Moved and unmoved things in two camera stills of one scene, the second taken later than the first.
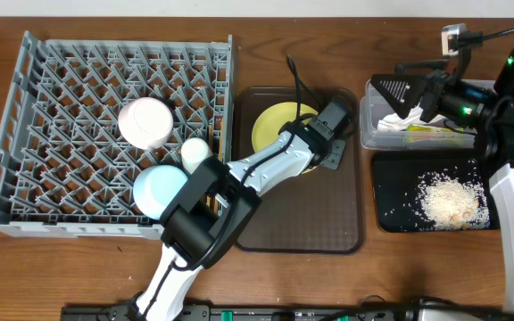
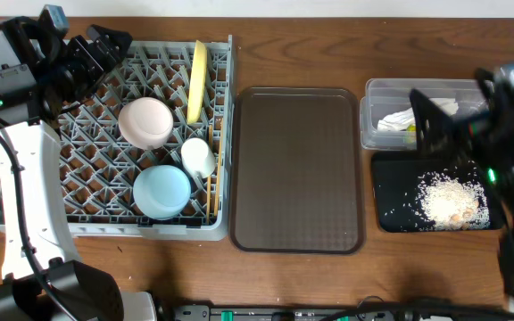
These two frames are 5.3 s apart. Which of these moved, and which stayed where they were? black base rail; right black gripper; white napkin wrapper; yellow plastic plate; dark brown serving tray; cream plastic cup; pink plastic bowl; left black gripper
Moved: yellow plastic plate; left black gripper; right black gripper
Stayed: pink plastic bowl; dark brown serving tray; black base rail; cream plastic cup; white napkin wrapper
